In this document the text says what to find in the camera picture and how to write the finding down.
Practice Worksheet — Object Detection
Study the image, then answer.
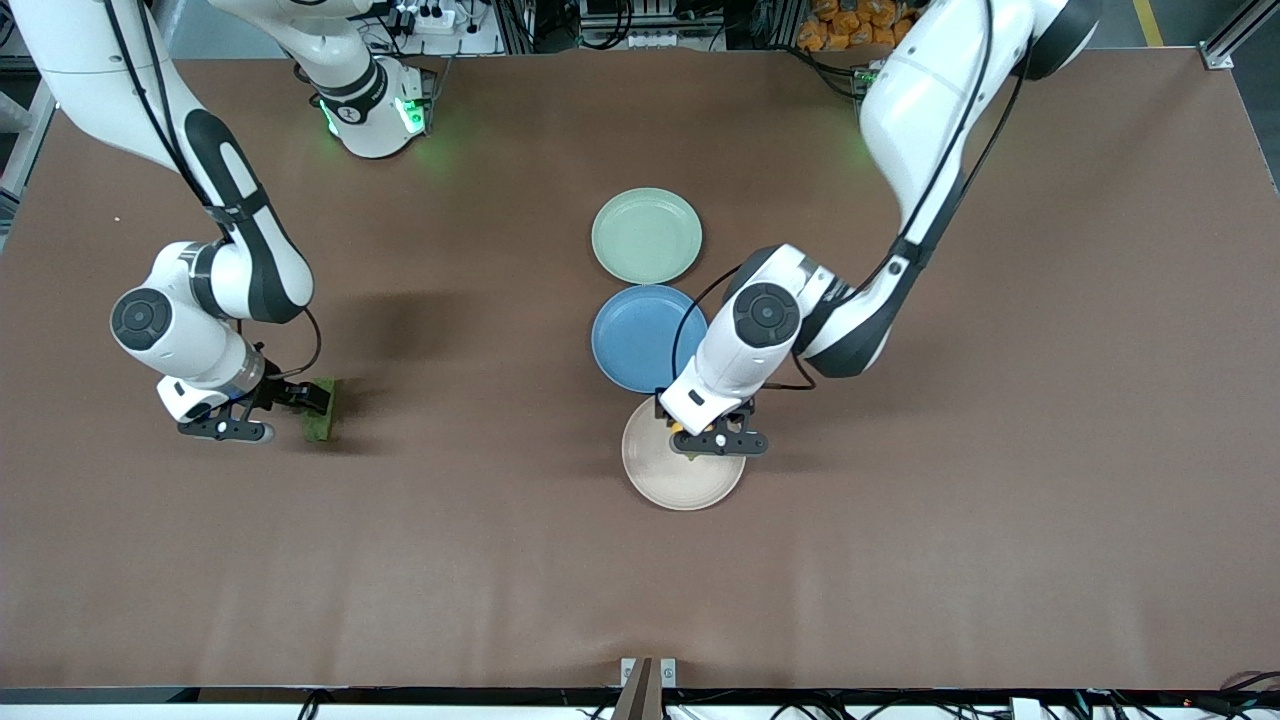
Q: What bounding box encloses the black equipment rack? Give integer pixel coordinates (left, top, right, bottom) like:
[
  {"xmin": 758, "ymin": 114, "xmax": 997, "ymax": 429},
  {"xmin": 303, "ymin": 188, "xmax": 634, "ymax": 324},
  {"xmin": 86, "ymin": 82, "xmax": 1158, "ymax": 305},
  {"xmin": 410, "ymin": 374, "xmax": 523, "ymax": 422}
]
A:
[{"xmin": 525, "ymin": 0, "xmax": 801, "ymax": 54}]

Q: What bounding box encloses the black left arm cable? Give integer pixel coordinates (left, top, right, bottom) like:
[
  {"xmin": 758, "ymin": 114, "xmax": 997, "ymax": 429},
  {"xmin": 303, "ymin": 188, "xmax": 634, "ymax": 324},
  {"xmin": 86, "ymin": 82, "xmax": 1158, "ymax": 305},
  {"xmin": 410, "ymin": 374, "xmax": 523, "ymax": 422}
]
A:
[{"xmin": 671, "ymin": 0, "xmax": 1036, "ymax": 393}]

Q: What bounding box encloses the yellow lemon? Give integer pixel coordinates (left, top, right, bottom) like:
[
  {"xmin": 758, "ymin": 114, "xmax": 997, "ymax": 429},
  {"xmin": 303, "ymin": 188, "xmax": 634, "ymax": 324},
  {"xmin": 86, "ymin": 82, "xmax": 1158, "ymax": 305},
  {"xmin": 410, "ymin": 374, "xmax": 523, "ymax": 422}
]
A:
[{"xmin": 670, "ymin": 420, "xmax": 731, "ymax": 461}]

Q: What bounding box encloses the green lettuce leaf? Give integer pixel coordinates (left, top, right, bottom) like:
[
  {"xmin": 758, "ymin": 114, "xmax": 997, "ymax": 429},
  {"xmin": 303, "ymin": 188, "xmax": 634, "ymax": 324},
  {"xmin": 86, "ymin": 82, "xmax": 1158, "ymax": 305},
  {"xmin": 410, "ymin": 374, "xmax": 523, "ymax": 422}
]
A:
[{"xmin": 302, "ymin": 377, "xmax": 340, "ymax": 444}]

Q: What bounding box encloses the white power strip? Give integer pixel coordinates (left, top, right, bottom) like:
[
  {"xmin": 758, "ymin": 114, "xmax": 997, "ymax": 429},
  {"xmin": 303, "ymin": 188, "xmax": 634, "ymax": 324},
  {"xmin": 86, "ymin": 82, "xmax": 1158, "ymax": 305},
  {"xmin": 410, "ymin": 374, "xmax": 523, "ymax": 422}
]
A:
[{"xmin": 393, "ymin": 4, "xmax": 458, "ymax": 34}]

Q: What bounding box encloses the bag of oranges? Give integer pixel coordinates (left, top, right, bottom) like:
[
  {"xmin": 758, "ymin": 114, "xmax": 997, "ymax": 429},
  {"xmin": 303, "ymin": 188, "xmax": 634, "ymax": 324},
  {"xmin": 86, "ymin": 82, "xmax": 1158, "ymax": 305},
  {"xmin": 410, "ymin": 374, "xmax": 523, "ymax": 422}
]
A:
[{"xmin": 797, "ymin": 0, "xmax": 923, "ymax": 53}]

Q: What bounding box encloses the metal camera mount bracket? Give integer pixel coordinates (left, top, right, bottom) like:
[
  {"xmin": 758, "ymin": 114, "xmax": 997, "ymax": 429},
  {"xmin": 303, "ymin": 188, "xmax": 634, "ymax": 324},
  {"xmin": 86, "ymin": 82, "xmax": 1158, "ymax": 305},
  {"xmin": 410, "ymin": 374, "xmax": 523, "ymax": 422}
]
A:
[{"xmin": 612, "ymin": 657, "xmax": 677, "ymax": 720}]

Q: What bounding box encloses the aluminium frame rail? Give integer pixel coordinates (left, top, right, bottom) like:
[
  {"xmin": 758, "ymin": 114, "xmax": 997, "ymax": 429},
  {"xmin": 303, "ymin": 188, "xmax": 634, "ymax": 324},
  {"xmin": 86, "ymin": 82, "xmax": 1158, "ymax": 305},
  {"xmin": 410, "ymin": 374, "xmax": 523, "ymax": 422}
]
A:
[
  {"xmin": 1200, "ymin": 0, "xmax": 1280, "ymax": 71},
  {"xmin": 0, "ymin": 85, "xmax": 56, "ymax": 236}
]

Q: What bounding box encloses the beige plate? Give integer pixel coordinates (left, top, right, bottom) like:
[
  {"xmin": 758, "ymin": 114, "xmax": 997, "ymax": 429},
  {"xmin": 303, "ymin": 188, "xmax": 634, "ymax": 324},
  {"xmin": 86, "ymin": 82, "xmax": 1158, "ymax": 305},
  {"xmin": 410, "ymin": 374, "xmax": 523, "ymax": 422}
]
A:
[{"xmin": 621, "ymin": 395, "xmax": 748, "ymax": 512}]

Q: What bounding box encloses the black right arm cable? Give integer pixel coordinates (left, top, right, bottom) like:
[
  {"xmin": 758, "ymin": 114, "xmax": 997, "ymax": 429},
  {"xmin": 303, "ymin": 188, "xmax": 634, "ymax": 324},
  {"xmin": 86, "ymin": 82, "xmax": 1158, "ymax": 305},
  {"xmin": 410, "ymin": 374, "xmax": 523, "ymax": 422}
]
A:
[{"xmin": 100, "ymin": 0, "xmax": 323, "ymax": 383}]

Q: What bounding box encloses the blue plate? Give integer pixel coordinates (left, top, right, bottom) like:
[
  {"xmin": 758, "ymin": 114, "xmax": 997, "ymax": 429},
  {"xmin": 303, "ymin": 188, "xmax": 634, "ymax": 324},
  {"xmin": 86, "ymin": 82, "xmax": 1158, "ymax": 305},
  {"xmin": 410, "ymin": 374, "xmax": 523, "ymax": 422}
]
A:
[{"xmin": 591, "ymin": 284, "xmax": 710, "ymax": 394}]

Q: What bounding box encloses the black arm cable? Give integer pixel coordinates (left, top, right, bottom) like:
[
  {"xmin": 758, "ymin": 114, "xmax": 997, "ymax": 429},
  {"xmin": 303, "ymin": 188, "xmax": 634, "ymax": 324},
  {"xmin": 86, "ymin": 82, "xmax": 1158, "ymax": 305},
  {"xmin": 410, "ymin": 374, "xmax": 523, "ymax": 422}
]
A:
[
  {"xmin": 671, "ymin": 0, "xmax": 1036, "ymax": 393},
  {"xmin": 100, "ymin": 0, "xmax": 323, "ymax": 383}
]

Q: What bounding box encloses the pale green plate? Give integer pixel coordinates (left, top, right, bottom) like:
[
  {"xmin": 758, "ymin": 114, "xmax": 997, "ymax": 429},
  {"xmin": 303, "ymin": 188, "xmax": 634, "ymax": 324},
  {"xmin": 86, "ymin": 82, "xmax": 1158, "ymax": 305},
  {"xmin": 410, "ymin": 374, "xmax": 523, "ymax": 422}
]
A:
[{"xmin": 591, "ymin": 187, "xmax": 703, "ymax": 286}]

